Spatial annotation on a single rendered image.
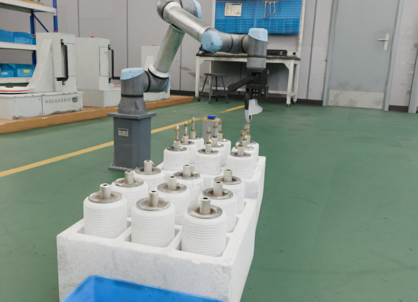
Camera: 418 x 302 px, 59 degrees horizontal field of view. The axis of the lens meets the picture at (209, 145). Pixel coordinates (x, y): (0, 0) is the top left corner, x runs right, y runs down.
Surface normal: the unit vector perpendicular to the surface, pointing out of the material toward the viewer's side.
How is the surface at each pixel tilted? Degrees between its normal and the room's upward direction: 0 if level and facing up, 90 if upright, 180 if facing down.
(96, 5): 90
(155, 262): 90
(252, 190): 90
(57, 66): 90
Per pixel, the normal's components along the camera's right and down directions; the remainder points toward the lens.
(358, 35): -0.37, 0.18
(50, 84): 0.93, 0.11
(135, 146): 0.39, 0.21
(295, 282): 0.04, -0.98
